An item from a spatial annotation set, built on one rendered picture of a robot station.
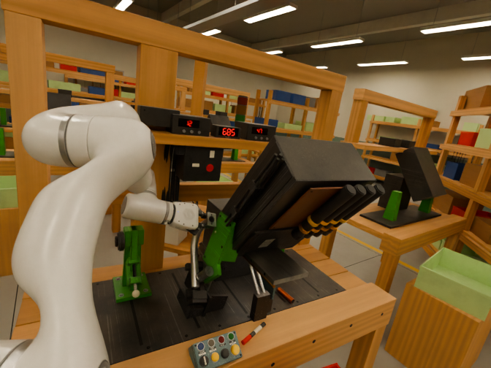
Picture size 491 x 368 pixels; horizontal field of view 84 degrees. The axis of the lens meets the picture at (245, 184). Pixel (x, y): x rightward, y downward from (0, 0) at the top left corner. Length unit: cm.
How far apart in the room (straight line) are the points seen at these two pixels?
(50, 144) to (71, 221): 17
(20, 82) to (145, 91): 38
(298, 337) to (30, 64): 129
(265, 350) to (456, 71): 975
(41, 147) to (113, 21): 70
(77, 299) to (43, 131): 30
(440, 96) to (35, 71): 989
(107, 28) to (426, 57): 1006
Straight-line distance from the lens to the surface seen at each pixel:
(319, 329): 122
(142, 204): 96
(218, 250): 105
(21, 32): 118
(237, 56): 132
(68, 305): 41
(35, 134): 59
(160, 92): 119
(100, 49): 1098
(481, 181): 390
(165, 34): 121
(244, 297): 126
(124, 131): 53
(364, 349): 170
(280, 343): 111
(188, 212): 103
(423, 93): 1042
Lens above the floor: 166
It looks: 15 degrees down
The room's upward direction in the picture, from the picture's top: 8 degrees clockwise
